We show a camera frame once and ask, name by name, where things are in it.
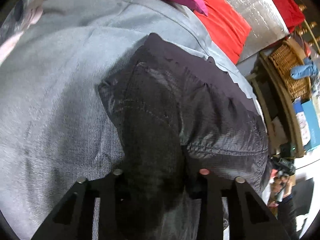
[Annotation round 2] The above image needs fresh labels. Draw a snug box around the dark red cloth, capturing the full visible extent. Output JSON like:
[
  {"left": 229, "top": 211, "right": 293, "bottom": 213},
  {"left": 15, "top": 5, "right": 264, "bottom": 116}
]
[{"left": 272, "top": 0, "right": 305, "bottom": 33}]

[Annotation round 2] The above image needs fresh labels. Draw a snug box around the light grey bed sheet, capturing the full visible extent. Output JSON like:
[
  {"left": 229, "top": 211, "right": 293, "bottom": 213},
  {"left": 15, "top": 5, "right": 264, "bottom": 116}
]
[{"left": 1, "top": 0, "right": 260, "bottom": 239}]

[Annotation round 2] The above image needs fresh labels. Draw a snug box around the blue box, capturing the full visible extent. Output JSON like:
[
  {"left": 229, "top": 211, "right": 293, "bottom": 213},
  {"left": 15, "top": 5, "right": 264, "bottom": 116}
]
[{"left": 293, "top": 97, "right": 319, "bottom": 152}]

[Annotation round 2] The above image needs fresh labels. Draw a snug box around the dark grey jacket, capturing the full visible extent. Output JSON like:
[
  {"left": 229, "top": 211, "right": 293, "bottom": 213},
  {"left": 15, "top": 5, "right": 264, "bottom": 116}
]
[{"left": 99, "top": 33, "right": 270, "bottom": 239}]

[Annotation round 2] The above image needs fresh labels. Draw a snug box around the light blue cloth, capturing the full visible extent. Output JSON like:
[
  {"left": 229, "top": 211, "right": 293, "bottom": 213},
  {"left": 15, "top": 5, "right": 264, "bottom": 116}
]
[{"left": 290, "top": 57, "right": 319, "bottom": 80}]

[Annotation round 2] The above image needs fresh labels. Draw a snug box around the wooden shelf unit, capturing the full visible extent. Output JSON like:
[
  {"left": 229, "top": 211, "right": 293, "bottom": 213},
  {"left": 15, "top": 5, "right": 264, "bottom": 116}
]
[{"left": 247, "top": 38, "right": 306, "bottom": 159}]

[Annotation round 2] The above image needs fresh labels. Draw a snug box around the red pillow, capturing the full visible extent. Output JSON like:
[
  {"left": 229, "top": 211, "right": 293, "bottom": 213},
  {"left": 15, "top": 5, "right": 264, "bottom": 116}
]
[{"left": 195, "top": 0, "right": 252, "bottom": 64}]

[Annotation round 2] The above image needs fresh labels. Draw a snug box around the wicker basket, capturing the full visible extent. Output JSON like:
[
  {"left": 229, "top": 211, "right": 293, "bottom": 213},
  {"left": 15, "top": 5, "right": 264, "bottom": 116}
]
[{"left": 268, "top": 41, "right": 311, "bottom": 101}]

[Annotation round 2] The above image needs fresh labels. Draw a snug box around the silver quilted headboard cushion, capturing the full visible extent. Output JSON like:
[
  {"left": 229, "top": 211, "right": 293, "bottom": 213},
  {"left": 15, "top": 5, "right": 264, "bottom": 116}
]
[{"left": 226, "top": 0, "right": 289, "bottom": 62}]

